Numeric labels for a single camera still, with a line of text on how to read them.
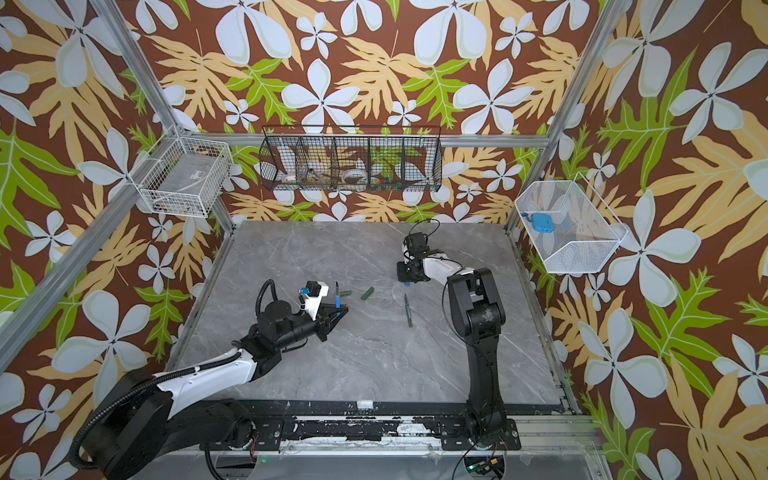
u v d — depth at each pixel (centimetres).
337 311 76
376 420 77
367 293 101
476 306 58
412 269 81
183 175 85
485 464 73
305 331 71
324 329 71
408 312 96
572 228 83
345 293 103
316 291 70
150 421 41
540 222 86
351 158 97
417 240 86
